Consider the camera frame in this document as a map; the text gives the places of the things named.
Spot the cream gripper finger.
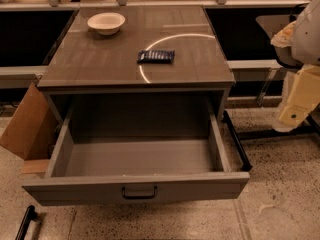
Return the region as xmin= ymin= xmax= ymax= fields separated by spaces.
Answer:
xmin=272 ymin=64 xmax=320 ymax=133

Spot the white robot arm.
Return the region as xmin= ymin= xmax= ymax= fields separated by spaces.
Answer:
xmin=271 ymin=0 xmax=320 ymax=132

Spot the grey cabinet with glossy top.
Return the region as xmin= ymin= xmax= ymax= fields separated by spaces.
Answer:
xmin=38 ymin=5 xmax=235 ymax=117

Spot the open grey top drawer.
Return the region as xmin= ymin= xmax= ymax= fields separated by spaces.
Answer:
xmin=23 ymin=95 xmax=249 ymax=206

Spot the white paper bowl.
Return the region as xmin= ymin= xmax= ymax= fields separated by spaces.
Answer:
xmin=87 ymin=13 xmax=125 ymax=35

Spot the black bar on floor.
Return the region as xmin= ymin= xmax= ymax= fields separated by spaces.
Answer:
xmin=15 ymin=205 xmax=38 ymax=240

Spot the black floor rail right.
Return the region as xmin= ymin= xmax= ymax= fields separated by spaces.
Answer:
xmin=223 ymin=111 xmax=252 ymax=172

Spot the black drawer handle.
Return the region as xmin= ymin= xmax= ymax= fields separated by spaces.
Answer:
xmin=121 ymin=186 xmax=158 ymax=200

